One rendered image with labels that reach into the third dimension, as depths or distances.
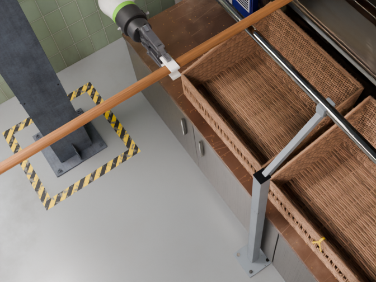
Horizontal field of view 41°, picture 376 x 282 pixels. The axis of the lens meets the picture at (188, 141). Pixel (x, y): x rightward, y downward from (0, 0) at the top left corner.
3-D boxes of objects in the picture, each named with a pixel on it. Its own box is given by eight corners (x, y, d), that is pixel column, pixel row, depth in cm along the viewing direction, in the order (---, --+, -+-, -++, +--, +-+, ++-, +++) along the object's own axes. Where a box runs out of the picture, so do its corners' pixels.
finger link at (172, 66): (167, 53, 154) (167, 52, 153) (180, 68, 151) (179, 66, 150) (159, 58, 153) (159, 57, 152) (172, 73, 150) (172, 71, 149)
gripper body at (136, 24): (144, 11, 159) (159, 29, 155) (147, 29, 166) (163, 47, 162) (123, 22, 157) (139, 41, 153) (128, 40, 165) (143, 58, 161)
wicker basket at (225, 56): (268, 41, 232) (271, -2, 208) (352, 125, 208) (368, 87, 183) (181, 93, 222) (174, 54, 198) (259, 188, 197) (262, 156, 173)
